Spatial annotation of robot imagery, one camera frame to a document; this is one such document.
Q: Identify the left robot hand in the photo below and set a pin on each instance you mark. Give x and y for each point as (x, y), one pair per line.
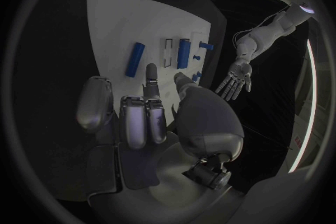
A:
(237, 79)

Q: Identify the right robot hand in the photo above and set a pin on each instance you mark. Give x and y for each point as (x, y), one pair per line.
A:
(202, 119)

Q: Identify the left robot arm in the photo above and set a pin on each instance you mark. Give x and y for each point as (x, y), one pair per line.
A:
(265, 36)

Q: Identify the white task board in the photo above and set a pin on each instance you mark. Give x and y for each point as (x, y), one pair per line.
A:
(123, 24)

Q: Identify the blue plug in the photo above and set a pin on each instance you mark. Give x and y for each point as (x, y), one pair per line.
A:
(196, 77)

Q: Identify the small blue peg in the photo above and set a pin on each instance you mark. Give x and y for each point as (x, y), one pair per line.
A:
(196, 58)

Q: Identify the long blue cylinder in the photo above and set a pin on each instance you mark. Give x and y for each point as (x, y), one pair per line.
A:
(183, 53)
(135, 59)

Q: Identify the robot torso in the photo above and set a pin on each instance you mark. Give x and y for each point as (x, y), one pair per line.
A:
(309, 85)

